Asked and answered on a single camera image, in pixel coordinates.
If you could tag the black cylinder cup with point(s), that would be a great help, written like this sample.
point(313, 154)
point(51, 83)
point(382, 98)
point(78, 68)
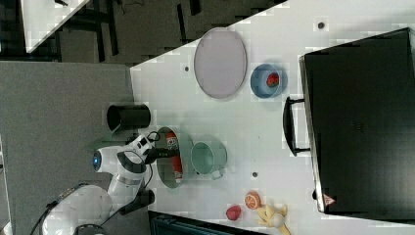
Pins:
point(128, 117)

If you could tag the blue bowl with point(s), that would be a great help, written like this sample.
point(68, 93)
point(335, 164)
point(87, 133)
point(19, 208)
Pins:
point(258, 81)

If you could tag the green mug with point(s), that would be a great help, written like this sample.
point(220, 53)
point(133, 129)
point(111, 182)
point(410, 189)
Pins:
point(209, 158)

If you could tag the red strawberry in bowl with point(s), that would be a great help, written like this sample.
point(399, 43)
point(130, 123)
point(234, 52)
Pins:
point(273, 80)

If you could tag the yellow plush toy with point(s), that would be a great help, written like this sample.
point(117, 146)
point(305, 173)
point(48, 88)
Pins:
point(273, 218)

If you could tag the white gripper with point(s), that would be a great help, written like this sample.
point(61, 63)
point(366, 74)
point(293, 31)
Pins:
point(144, 148)

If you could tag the orange slice toy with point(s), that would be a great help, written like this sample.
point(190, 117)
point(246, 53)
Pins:
point(252, 200)

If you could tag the black toaster oven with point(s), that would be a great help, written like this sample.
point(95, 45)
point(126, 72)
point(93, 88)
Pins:
point(359, 100)

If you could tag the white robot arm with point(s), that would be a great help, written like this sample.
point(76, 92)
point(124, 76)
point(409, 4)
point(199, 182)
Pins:
point(85, 207)

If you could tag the grey oval plate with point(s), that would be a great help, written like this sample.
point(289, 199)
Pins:
point(220, 63)

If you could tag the red plush ketchup bottle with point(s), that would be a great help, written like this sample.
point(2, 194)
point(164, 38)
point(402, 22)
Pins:
point(172, 145)

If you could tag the red strawberry toy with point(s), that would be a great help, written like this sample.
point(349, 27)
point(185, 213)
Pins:
point(234, 212)

